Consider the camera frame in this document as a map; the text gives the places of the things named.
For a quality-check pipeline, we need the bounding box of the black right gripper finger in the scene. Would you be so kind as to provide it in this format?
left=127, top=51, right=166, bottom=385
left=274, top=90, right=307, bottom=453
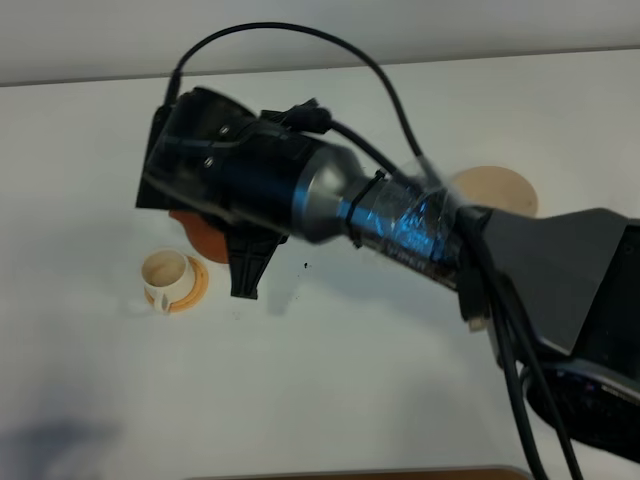
left=227, top=232, right=288, bottom=299
left=136, top=104, right=210, bottom=215

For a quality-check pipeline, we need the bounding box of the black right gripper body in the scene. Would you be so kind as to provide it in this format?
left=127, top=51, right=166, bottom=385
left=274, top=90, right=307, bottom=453
left=159, top=88, right=320, bottom=233

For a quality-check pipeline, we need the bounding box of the brown clay teapot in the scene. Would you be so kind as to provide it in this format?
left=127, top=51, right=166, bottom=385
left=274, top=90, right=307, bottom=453
left=169, top=210, right=229, bottom=264

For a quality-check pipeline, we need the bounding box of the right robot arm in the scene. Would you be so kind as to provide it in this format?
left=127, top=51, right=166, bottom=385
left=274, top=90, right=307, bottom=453
left=136, top=88, right=639, bottom=461

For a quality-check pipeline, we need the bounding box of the beige round teapot coaster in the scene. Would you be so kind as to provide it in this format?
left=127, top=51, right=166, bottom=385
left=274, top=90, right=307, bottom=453
left=452, top=166, right=539, bottom=217

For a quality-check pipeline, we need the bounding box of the orange saucer lower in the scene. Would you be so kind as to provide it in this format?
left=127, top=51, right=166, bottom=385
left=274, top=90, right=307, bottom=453
left=144, top=255, right=209, bottom=314

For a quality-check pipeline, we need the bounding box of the white teacup lower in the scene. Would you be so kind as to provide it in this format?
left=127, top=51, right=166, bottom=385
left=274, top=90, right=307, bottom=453
left=141, top=249, right=196, bottom=314

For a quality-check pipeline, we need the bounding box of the black right camera cable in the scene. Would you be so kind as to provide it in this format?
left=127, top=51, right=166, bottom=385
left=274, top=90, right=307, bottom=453
left=164, top=21, right=431, bottom=171

